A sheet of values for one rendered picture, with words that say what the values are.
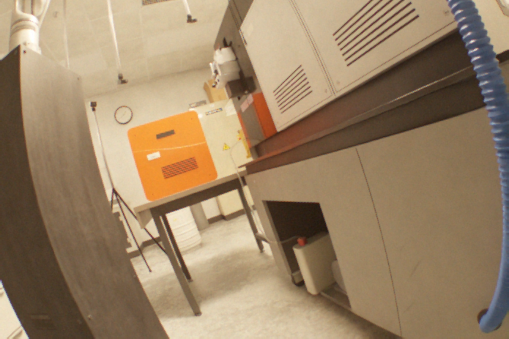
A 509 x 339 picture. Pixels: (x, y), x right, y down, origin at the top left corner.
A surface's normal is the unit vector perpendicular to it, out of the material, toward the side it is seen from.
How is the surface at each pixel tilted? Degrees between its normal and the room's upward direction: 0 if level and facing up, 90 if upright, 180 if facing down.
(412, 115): 90
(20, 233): 90
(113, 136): 90
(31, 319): 90
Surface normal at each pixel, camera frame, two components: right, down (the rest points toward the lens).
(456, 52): -0.89, 0.29
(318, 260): 0.30, -0.17
